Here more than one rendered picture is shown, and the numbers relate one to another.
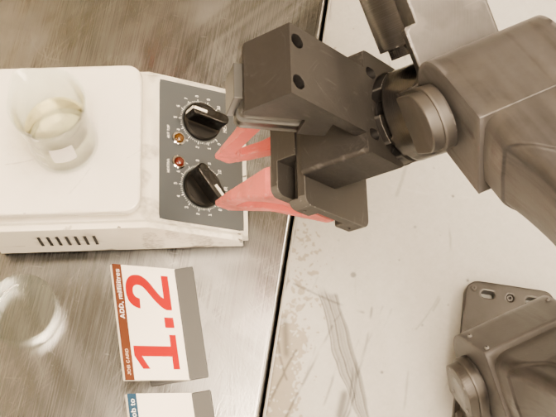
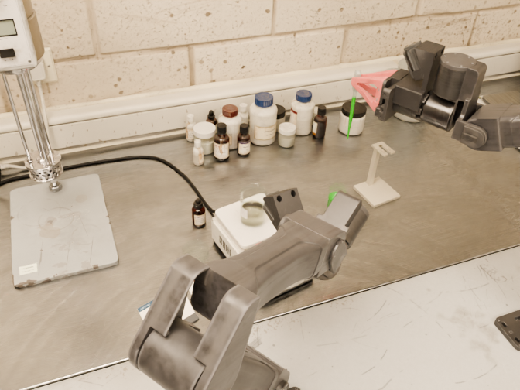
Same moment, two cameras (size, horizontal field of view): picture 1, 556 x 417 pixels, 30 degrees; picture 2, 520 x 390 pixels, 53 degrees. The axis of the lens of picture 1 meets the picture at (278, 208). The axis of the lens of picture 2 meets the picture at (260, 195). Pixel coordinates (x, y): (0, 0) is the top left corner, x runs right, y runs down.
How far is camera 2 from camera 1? 50 cm
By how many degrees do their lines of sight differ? 42
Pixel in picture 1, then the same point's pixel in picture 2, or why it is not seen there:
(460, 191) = (336, 368)
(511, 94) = (301, 222)
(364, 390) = not seen: hidden behind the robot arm
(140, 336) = not seen: hidden behind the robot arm
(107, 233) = (232, 251)
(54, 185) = (236, 223)
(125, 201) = (243, 242)
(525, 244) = not seen: outside the picture
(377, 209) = (306, 341)
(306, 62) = (289, 200)
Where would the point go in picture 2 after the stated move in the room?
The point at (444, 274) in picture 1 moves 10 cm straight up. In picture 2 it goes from (295, 378) to (302, 344)
